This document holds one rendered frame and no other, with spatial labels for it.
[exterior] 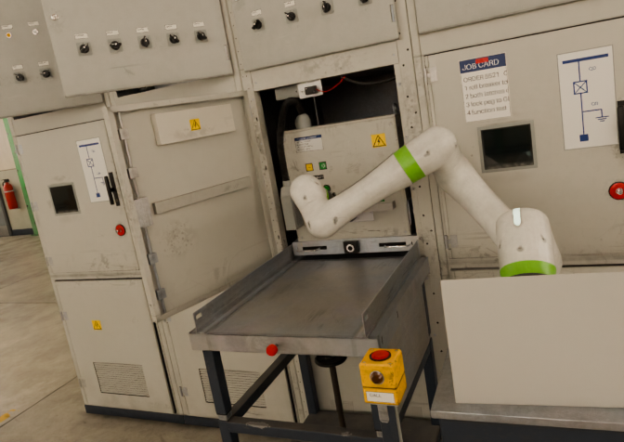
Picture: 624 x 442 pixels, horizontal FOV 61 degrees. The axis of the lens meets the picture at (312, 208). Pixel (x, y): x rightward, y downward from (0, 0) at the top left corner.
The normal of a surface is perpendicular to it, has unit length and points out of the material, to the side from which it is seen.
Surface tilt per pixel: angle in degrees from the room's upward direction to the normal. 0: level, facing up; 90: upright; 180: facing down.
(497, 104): 90
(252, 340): 90
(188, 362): 90
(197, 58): 90
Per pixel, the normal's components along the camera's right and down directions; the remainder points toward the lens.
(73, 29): 0.40, 0.11
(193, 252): 0.76, 0.00
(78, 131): -0.39, 0.23
